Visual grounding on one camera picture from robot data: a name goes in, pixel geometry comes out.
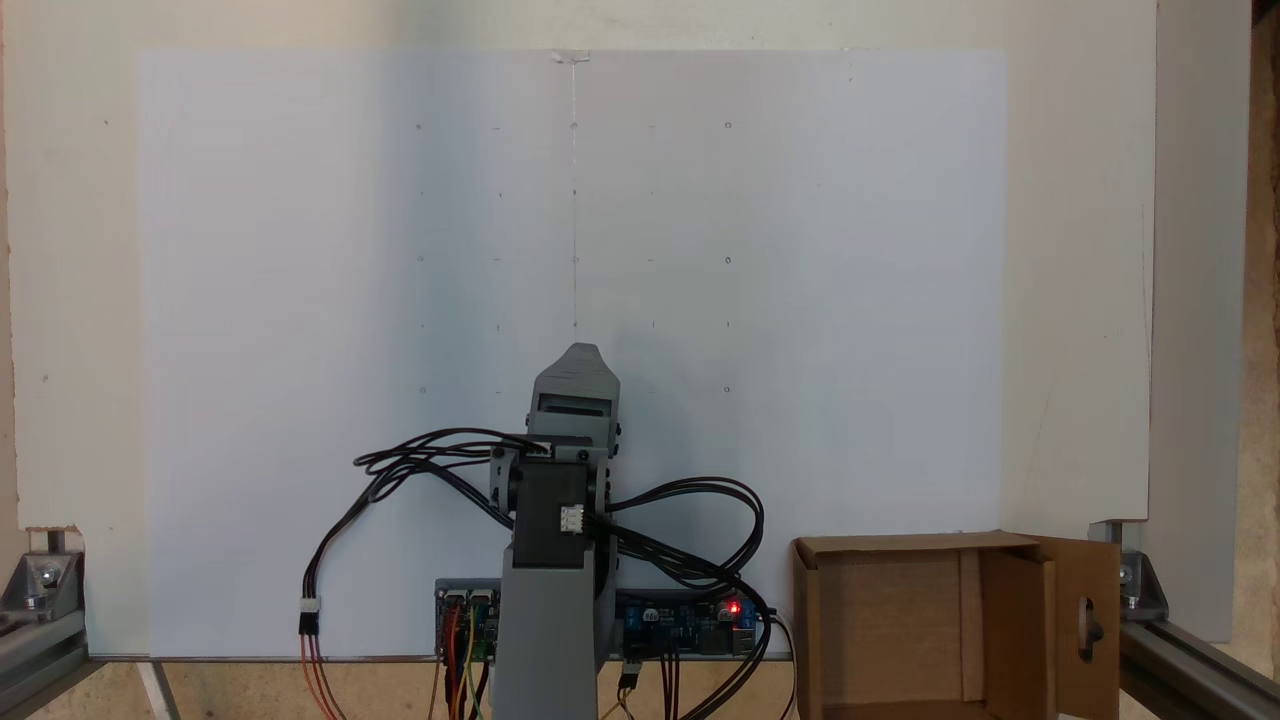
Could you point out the aluminium frame post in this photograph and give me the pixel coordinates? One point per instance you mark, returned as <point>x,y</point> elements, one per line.
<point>40,660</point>
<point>1190,670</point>

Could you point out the white paper sheet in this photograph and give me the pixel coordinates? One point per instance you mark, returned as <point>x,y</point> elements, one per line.
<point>300,300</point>

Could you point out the blue power circuit board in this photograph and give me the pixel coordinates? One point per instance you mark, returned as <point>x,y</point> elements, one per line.
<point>680,625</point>

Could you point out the brown cardboard box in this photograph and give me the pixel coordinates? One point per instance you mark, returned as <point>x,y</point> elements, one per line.
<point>880,620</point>

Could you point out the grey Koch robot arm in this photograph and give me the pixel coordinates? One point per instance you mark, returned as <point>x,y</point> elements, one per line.
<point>545,640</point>

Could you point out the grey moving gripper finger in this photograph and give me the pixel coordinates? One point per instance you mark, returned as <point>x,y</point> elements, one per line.
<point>578,375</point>

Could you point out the metal corner bracket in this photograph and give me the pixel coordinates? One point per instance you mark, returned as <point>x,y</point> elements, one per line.
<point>1135,580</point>
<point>45,585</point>

